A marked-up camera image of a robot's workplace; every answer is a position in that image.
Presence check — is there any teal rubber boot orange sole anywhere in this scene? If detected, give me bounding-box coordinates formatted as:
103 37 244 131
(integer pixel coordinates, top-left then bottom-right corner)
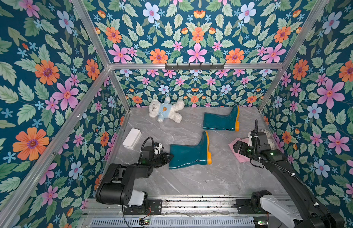
169 131 212 170

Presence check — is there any pink microfiber cloth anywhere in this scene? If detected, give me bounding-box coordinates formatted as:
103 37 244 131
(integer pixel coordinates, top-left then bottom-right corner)
228 138 250 163

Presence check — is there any white ventilation grille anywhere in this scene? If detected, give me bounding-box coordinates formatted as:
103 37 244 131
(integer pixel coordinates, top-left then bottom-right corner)
90 217 255 228

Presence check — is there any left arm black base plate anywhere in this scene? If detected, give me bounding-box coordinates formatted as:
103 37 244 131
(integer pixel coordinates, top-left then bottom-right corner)
123 199 163 216

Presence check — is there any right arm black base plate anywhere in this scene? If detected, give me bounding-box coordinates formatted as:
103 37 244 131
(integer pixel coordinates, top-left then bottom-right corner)
234 199 262 214

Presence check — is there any map print glasses case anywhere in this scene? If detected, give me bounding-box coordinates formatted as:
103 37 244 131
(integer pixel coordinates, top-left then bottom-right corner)
262 129 275 144

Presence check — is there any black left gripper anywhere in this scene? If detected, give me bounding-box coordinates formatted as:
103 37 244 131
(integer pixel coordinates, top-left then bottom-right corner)
149 152 174 169

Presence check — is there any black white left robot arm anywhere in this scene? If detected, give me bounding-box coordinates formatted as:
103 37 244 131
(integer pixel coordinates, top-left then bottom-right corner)
95 143 174 208

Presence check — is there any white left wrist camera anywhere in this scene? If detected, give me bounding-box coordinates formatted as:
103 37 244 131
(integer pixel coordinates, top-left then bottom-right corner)
153 142 164 156

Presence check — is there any white rectangular box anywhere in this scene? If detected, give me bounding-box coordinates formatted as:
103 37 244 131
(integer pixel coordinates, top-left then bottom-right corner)
122 128 142 150

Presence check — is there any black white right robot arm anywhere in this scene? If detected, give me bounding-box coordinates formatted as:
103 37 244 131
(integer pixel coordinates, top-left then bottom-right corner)
233 129 344 228

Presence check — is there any white teddy bear blue shirt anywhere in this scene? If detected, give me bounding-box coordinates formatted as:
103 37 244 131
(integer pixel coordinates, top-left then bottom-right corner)
148 97 185 123

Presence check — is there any black hook rail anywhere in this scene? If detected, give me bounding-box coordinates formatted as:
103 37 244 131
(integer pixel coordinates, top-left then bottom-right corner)
164 63 225 71

